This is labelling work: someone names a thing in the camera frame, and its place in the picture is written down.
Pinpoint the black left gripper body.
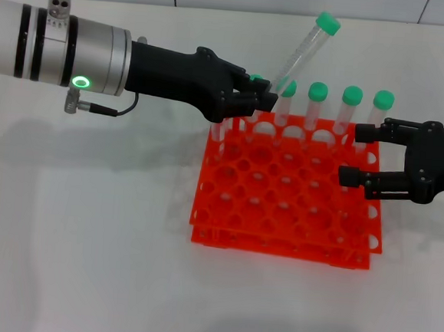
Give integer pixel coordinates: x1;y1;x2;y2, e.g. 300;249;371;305
123;40;252;126

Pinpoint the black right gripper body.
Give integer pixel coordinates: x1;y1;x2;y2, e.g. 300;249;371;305
401;119;444;206

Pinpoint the clear test tube green cap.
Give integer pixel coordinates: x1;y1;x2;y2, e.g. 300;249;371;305
331;84;364;146
356;87;396;153
271;8;343;101
272;78;299;148
208;119;230;163
304;81;329;148
242;73;266;143

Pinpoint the orange test tube rack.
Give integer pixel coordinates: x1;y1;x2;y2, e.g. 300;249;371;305
186;103;395;272

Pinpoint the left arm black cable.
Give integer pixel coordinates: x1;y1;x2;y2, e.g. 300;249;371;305
63;86;141;120

